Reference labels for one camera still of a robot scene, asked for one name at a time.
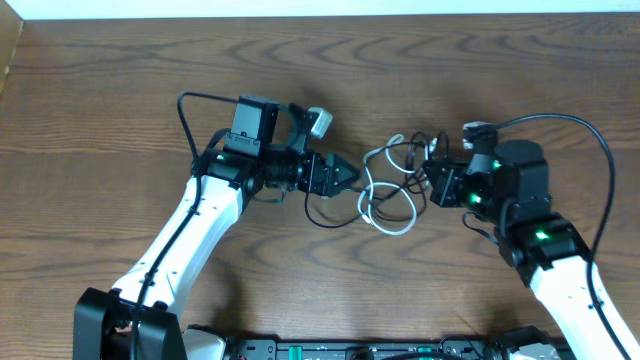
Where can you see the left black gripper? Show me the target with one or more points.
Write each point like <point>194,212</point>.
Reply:
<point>326,186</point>

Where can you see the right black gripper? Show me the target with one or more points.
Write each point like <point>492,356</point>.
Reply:
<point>444,191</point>

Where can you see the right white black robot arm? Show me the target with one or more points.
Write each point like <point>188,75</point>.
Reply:
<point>508,186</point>

